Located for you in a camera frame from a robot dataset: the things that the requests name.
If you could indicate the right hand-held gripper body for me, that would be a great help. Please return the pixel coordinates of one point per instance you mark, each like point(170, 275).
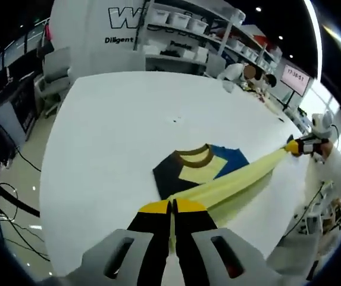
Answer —
point(322, 125)

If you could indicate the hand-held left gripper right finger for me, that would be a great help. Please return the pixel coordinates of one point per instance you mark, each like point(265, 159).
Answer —
point(194, 238)

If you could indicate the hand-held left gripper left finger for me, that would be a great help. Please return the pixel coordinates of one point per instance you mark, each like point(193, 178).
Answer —
point(146, 238)

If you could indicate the yellow grey blue garment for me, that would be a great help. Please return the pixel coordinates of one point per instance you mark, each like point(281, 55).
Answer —
point(194, 172)

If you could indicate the person's right hand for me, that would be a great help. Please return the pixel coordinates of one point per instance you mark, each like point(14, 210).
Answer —
point(326, 149)

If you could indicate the black screen stand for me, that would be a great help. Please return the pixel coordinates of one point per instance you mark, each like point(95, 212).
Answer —
point(289, 99)

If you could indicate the pink display screen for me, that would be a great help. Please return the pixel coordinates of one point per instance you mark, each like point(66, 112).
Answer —
point(295, 79)

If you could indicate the grey mesh office chair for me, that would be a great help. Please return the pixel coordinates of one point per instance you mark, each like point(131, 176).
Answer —
point(292, 259)

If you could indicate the grey chair back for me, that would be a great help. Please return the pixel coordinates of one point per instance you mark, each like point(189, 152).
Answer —
point(216, 65)

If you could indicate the grey metal storage shelf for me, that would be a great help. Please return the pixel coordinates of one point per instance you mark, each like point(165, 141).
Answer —
point(217, 29)

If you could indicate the row of white storage bins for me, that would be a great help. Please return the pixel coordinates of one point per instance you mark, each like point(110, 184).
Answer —
point(185, 19)

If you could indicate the dark office desk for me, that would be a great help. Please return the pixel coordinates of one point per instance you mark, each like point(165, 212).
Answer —
point(21, 107)

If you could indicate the hanging bag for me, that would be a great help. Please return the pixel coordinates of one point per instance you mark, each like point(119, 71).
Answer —
point(48, 38)

